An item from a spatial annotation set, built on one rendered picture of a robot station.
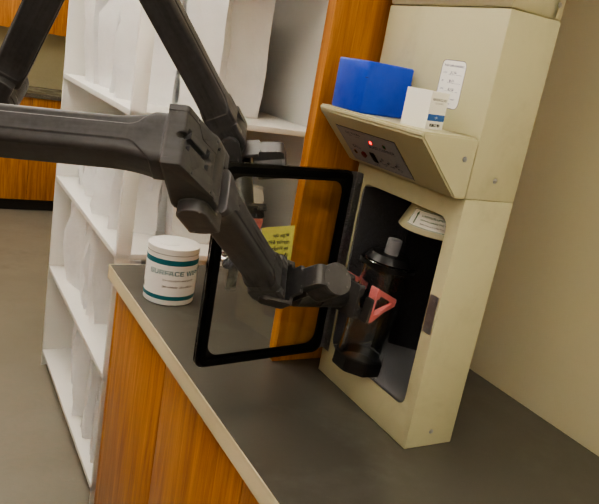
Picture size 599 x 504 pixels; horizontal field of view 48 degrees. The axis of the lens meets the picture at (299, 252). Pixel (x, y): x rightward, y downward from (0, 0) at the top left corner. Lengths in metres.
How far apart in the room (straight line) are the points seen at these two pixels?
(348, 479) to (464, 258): 0.42
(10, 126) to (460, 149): 0.66
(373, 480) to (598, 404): 0.55
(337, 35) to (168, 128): 0.68
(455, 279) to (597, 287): 0.41
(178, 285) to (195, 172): 0.96
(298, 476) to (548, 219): 0.81
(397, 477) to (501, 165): 0.55
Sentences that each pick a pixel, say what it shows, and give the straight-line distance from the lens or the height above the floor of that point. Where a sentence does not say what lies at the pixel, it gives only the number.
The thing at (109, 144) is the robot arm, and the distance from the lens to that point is 0.77.
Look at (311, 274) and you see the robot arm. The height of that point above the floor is 1.24.
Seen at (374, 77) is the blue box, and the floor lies 1.57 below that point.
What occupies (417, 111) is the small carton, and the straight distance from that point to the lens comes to 1.13.
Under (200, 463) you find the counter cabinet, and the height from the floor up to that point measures 0.77.
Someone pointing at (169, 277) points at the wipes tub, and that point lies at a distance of 1.70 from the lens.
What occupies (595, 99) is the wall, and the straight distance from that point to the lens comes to 1.55.
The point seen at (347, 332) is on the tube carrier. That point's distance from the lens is 1.32.
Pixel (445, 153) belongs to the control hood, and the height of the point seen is 1.48.
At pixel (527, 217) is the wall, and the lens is 1.63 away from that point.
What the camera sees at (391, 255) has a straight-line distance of 1.29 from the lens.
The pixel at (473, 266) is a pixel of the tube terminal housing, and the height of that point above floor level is 1.29.
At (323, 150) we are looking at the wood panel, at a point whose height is 1.41.
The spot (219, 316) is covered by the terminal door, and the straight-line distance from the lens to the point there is 1.29.
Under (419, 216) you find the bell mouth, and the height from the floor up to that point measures 1.35.
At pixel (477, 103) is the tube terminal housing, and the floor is 1.56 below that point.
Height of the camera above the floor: 1.58
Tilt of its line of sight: 16 degrees down
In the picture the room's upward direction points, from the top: 10 degrees clockwise
